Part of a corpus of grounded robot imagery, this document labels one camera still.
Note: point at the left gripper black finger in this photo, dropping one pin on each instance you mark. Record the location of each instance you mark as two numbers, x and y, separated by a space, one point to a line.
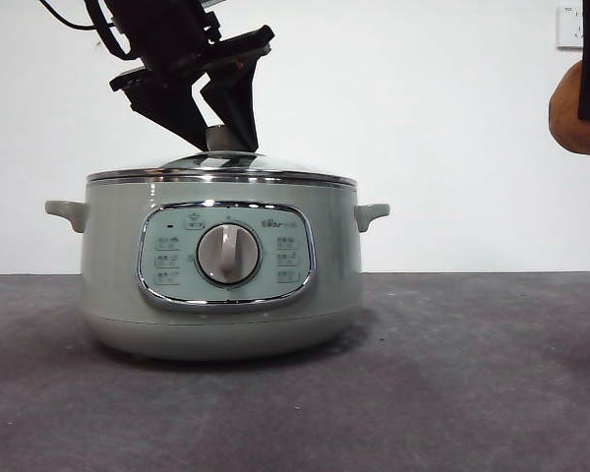
172 108
236 98

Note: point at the glass lid with green knob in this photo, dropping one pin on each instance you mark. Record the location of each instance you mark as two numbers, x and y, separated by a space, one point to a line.
218 140

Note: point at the brown potato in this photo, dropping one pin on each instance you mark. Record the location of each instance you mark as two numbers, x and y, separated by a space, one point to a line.
565 118

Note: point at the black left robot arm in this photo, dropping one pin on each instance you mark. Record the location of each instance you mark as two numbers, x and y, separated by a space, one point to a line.
162 29

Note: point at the pale green electric cooking pot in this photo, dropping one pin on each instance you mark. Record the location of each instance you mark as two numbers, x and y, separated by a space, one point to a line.
113 255

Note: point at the white wall socket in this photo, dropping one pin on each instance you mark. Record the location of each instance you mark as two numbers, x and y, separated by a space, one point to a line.
568 29

